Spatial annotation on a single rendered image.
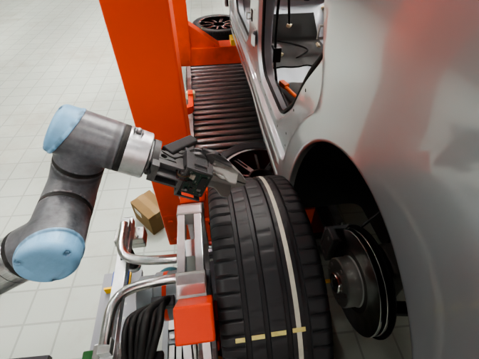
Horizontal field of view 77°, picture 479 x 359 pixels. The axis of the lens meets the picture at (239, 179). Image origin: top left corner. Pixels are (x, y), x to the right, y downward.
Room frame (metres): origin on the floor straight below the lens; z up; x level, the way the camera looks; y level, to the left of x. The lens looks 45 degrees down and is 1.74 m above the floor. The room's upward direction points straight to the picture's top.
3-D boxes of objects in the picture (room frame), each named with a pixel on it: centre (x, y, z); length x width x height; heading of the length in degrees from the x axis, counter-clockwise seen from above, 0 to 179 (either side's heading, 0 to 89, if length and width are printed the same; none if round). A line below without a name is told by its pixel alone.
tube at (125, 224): (0.50, 0.25, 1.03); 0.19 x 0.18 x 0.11; 98
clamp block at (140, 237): (0.56, 0.35, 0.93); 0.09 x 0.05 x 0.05; 98
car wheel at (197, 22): (4.00, 0.25, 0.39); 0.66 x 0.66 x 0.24
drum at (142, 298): (0.41, 0.19, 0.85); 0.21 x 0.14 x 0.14; 98
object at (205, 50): (2.84, 0.19, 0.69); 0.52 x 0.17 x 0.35; 98
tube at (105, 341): (0.30, 0.23, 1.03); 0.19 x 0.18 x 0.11; 98
